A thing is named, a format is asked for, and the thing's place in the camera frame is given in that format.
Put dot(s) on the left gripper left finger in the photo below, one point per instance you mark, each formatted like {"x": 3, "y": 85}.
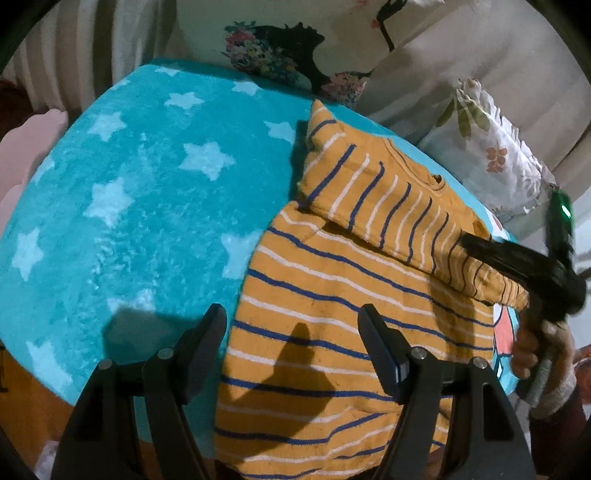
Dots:
{"x": 100, "y": 440}

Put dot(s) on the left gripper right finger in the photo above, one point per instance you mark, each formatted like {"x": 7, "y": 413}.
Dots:
{"x": 485, "y": 439}

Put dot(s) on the orange striped knit sweater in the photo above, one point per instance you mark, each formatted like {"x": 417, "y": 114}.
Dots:
{"x": 299, "y": 397}

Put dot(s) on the right hand in glove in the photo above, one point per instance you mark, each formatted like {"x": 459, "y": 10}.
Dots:
{"x": 547, "y": 346}

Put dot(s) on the white leaf print pillow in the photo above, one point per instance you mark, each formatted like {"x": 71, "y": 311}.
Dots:
{"x": 483, "y": 150}

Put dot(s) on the beige curtain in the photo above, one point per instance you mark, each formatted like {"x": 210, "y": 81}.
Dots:
{"x": 80, "y": 48}

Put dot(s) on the turquoise star cartoon blanket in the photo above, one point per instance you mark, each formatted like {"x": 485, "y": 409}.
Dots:
{"x": 147, "y": 211}

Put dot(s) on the pink plush toy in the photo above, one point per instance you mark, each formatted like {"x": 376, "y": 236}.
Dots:
{"x": 22, "y": 151}

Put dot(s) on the white bird print cushion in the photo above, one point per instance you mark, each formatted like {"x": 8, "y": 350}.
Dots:
{"x": 330, "y": 48}

